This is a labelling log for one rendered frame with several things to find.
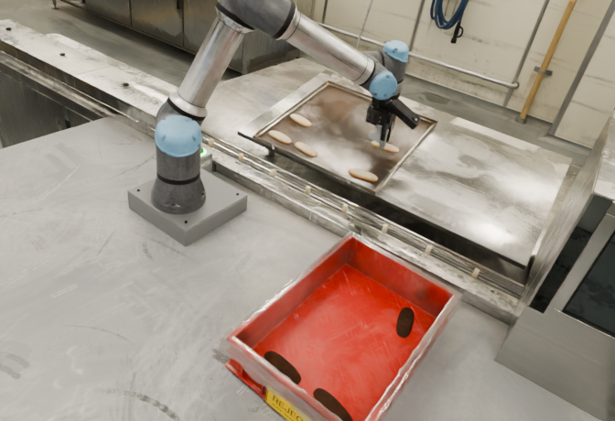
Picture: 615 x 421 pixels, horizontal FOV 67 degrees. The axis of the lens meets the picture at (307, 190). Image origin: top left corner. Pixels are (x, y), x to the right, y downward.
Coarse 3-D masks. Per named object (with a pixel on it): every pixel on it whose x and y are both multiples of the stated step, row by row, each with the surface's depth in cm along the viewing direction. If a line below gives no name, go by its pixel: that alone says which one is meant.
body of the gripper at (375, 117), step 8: (392, 96) 144; (376, 104) 150; (384, 104) 149; (368, 112) 151; (376, 112) 150; (384, 112) 149; (392, 112) 149; (368, 120) 153; (376, 120) 152; (384, 120) 150; (392, 120) 152
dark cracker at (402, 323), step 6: (402, 312) 116; (408, 312) 116; (402, 318) 114; (408, 318) 114; (396, 324) 113; (402, 324) 112; (408, 324) 112; (396, 330) 111; (402, 330) 111; (408, 330) 111; (402, 336) 110
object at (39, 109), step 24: (0, 72) 215; (24, 72) 202; (144, 72) 220; (0, 96) 224; (24, 96) 211; (48, 96) 201; (72, 96) 190; (0, 120) 235; (24, 120) 221; (48, 120) 208; (72, 120) 196
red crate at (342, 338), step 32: (320, 288) 119; (352, 288) 121; (384, 288) 123; (288, 320) 110; (320, 320) 111; (352, 320) 112; (384, 320) 114; (416, 320) 115; (256, 352) 101; (288, 352) 102; (320, 352) 103; (352, 352) 105; (384, 352) 106; (256, 384) 93; (320, 384) 97; (352, 384) 98; (384, 384) 99; (352, 416) 92
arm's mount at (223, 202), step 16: (208, 176) 145; (128, 192) 133; (144, 192) 133; (208, 192) 138; (224, 192) 139; (240, 192) 140; (144, 208) 131; (208, 208) 131; (224, 208) 133; (240, 208) 140; (160, 224) 129; (176, 224) 124; (192, 224) 124; (208, 224) 130; (176, 240) 127; (192, 240) 127
